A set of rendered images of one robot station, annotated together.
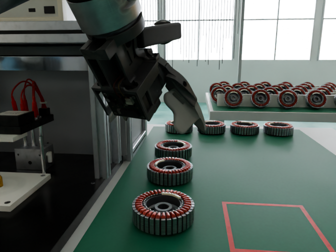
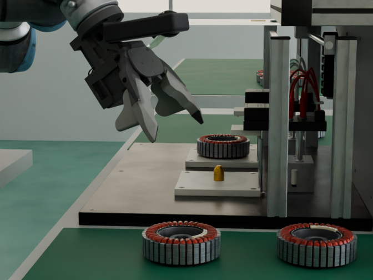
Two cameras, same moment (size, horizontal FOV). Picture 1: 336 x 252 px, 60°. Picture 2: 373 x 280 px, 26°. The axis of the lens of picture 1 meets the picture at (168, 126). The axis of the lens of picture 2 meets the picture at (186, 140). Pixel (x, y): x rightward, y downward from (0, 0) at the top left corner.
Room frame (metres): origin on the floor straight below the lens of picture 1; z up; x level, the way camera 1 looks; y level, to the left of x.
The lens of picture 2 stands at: (0.47, -1.10, 1.11)
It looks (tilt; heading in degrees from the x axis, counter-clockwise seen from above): 10 degrees down; 89
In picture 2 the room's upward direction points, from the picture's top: straight up
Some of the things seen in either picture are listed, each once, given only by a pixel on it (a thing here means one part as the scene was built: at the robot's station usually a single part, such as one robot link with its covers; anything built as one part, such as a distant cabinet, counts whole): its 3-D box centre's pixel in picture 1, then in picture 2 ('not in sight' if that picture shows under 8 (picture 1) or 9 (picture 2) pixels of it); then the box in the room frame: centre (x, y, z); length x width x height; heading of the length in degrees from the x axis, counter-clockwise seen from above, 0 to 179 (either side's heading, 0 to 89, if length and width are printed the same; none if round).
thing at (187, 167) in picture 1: (169, 170); (316, 244); (0.67, 0.00, 0.77); 0.11 x 0.11 x 0.04
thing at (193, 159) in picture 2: not in sight; (223, 157); (0.58, 0.59, 0.78); 0.15 x 0.15 x 0.01; 84
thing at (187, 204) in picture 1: (163, 210); (181, 242); (0.48, 0.01, 0.77); 0.11 x 0.11 x 0.04
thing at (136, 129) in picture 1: (134, 99); not in sight; (0.93, 0.11, 0.91); 0.28 x 0.03 x 0.32; 174
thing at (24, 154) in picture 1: (35, 156); (298, 173); (0.70, 0.34, 0.80); 0.08 x 0.05 x 0.06; 84
